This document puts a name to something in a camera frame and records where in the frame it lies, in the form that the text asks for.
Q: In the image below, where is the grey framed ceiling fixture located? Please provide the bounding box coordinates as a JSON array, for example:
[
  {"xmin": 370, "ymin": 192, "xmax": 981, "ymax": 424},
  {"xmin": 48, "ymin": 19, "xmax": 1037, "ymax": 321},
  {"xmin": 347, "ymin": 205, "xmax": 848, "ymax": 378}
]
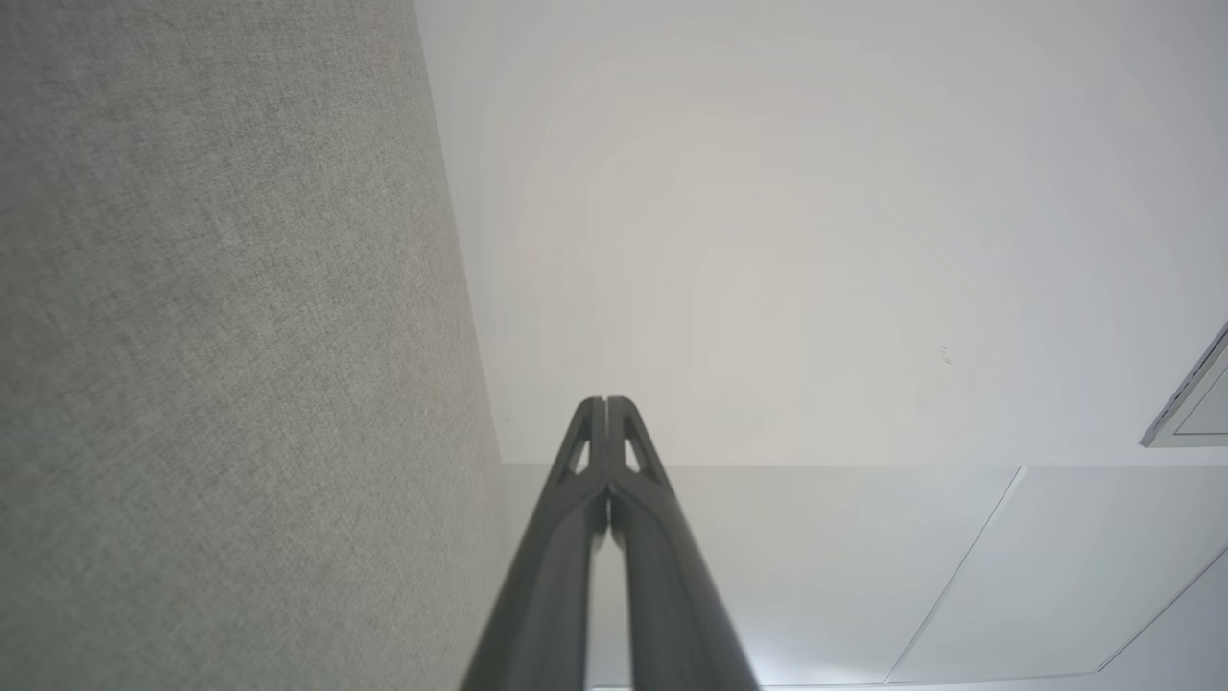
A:
[{"xmin": 1140, "ymin": 324, "xmax": 1228, "ymax": 449}]

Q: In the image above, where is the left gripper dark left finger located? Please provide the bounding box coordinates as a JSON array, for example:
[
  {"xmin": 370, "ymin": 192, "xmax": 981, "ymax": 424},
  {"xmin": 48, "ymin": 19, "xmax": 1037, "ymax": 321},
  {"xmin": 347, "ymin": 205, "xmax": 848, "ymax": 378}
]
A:
[{"xmin": 460, "ymin": 396, "xmax": 610, "ymax": 691}]

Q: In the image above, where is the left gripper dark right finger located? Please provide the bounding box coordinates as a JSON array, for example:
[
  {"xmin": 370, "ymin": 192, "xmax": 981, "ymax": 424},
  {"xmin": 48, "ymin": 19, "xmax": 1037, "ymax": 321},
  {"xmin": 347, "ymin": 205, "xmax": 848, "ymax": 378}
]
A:
[{"xmin": 606, "ymin": 396, "xmax": 764, "ymax": 691}]

